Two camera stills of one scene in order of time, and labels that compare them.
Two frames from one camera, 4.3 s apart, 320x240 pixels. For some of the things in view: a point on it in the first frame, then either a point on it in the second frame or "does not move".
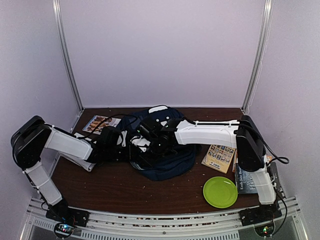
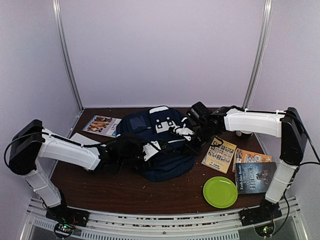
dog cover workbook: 90,127 does not move
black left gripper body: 112,153 → 146,166
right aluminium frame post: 268,11 does not move
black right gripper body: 158,150 → 196,149
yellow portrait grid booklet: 219,157 does not move
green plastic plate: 220,192 does not move
